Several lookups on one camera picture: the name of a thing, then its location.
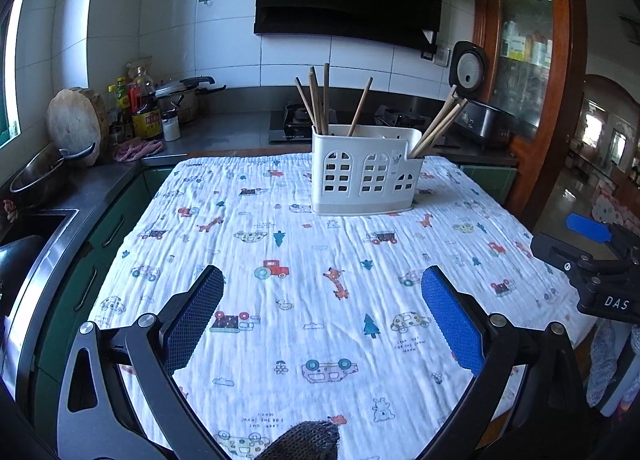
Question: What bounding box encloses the dark wooden chopstick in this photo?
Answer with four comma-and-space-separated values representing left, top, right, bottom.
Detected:
294, 76, 318, 129

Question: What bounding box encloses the steel kitchen sink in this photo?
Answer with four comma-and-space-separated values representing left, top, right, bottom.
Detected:
1, 209, 78, 398

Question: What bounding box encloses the white cartoon-print cloth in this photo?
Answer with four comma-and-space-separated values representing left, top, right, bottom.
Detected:
89, 154, 594, 459

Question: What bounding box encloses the black rice cooker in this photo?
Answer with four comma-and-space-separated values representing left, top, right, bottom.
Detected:
448, 41, 512, 146

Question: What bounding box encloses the white plastic utensil holder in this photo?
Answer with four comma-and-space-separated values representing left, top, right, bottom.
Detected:
311, 124, 423, 216

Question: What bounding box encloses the pink cloth rag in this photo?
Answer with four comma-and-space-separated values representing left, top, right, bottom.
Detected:
113, 137, 164, 163

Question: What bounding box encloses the small white jar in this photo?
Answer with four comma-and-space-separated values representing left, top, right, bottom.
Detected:
160, 112, 181, 142

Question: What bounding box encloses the soy sauce bottle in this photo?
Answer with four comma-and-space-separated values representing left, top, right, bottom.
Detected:
129, 67, 163, 140

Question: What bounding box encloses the green-capped oil bottle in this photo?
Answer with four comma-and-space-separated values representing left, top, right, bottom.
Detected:
115, 76, 132, 140

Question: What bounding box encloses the pressure cooker pot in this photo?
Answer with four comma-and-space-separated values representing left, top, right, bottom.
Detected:
155, 76, 227, 126

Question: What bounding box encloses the black gas stove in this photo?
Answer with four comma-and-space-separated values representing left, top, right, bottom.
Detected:
268, 102, 439, 145

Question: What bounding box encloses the round wooden cutting board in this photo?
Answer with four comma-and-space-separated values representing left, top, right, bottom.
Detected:
44, 87, 108, 168

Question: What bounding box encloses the wooden glass-door cabinet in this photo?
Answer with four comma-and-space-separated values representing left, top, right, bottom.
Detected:
473, 0, 587, 228

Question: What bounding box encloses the steel pan with handle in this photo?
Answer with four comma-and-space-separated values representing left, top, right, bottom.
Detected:
10, 144, 96, 209

